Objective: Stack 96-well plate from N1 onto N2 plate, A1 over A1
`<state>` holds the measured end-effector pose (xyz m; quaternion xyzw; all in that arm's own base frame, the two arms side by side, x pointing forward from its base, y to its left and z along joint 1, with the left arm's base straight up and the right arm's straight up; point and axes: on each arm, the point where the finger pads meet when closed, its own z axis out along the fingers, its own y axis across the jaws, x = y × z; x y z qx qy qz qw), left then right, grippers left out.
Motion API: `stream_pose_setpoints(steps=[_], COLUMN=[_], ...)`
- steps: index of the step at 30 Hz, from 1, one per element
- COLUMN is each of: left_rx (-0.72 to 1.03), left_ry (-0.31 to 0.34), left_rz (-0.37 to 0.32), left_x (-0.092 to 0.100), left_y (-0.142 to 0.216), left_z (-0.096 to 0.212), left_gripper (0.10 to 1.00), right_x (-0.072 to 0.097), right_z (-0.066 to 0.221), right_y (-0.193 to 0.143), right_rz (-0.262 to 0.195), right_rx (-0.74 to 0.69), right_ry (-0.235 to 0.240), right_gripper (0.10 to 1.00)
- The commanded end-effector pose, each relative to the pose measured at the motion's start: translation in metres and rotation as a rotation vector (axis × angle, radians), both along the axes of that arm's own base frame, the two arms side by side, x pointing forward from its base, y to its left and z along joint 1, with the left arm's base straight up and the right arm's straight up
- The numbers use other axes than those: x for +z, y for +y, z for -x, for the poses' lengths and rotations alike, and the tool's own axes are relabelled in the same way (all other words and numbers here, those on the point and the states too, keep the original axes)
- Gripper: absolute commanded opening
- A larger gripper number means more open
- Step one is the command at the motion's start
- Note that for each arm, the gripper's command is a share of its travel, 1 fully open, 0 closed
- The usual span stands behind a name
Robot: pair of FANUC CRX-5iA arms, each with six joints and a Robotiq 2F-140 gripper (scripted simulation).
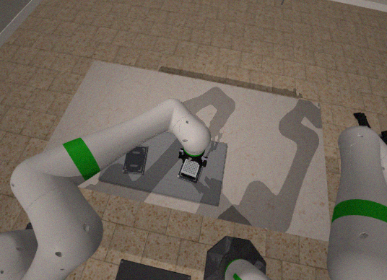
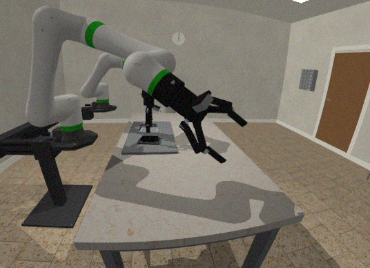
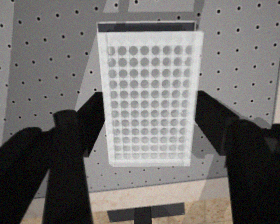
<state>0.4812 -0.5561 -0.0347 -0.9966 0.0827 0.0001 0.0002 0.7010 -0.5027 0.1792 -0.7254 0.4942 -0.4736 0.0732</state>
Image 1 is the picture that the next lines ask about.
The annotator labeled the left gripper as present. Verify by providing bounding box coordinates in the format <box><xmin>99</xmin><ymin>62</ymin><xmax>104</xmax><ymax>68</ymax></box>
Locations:
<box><xmin>178</xmin><ymin>148</ymin><xmax>208</xmax><ymax>169</ymax></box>

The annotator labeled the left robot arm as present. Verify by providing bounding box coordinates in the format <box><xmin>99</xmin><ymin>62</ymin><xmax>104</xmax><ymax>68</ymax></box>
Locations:
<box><xmin>0</xmin><ymin>98</ymin><xmax>211</xmax><ymax>280</ymax></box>

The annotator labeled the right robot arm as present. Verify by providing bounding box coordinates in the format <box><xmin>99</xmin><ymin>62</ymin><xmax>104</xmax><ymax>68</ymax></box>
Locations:
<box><xmin>219</xmin><ymin>126</ymin><xmax>387</xmax><ymax>280</ymax></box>

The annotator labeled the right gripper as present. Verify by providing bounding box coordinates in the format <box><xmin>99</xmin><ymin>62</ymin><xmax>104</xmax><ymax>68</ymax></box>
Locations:
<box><xmin>353</xmin><ymin>113</ymin><xmax>371</xmax><ymax>128</ymax></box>

